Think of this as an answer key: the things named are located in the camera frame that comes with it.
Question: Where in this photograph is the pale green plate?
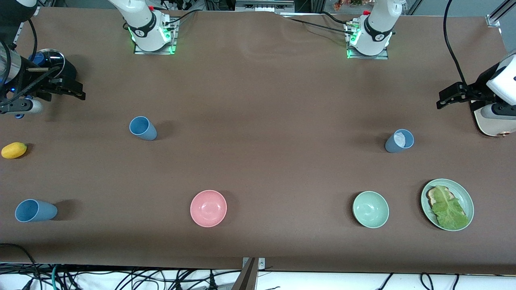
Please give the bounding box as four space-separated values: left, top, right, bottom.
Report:
420 178 474 232

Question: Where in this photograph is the cream toaster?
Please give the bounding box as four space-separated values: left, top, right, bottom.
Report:
472 101 516 137

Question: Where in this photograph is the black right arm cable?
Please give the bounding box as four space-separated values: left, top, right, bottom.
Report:
0 17 59 106

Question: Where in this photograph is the green lettuce leaf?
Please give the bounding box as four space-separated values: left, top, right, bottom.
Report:
431 185 470 230

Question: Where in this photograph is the yellow lemon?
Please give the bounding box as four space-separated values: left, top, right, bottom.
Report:
1 142 28 159

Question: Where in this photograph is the grey metal box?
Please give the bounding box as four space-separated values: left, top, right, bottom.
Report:
235 0 295 13

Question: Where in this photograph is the dark metal bar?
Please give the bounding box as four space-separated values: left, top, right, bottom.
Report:
231 258 259 290

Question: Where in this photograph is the pink bowl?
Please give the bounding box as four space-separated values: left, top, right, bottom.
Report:
190 190 227 228

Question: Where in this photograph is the pale green bowl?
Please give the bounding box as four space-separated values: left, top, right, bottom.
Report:
352 191 390 229

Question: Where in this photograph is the blue cup with paper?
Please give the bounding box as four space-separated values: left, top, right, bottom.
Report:
384 129 415 153

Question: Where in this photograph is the toasted bread slice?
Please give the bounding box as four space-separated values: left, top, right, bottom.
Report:
427 186 456 210

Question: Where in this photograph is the plain blue cup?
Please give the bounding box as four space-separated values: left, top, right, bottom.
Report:
15 199 58 223
129 116 158 141

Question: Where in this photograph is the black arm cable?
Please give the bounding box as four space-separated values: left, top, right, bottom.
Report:
443 0 468 87
0 17 59 106

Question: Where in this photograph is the glass lid with blue knob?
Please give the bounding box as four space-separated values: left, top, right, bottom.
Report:
29 48 66 74

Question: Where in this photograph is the brown table cover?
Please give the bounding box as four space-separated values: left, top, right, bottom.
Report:
0 7 516 275

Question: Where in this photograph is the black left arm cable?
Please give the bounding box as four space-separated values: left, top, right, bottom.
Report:
443 0 468 87

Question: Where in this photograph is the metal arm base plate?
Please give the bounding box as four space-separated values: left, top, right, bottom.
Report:
346 22 390 60
133 18 178 55

